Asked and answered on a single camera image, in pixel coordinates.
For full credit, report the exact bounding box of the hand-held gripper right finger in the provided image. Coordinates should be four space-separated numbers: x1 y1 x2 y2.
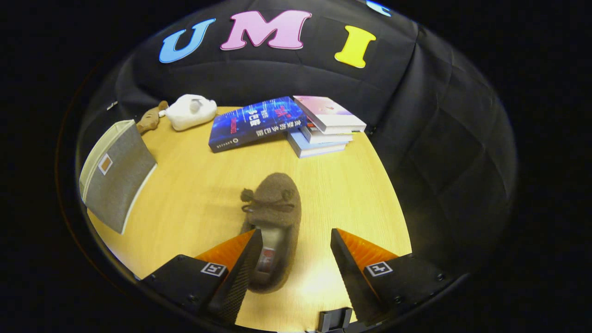
330 228 458 327

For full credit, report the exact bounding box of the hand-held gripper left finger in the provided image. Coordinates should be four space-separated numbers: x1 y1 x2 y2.
141 228 264 324

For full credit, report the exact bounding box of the brown fuzzy shoe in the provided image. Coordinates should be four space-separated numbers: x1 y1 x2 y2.
240 173 302 293

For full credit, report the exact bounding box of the grey fabric storage box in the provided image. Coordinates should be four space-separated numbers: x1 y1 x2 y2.
79 119 158 234

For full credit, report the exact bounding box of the light blue book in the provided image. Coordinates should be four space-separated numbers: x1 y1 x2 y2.
287 131 347 159

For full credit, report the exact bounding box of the white book with red spine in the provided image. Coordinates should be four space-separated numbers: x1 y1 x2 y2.
301 123 354 144

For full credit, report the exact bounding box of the dark blue book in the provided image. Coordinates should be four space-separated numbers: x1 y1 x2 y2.
208 96 307 153

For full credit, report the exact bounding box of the pink cover book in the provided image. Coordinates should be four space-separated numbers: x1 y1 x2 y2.
293 95 367 135

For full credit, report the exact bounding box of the white plush toy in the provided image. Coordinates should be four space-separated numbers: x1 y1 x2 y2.
165 94 218 131

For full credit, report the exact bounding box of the brown striped plush toy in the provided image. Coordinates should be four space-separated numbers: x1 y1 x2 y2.
136 101 169 135

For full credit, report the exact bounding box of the black bracket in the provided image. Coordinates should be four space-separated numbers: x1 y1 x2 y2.
318 308 353 333

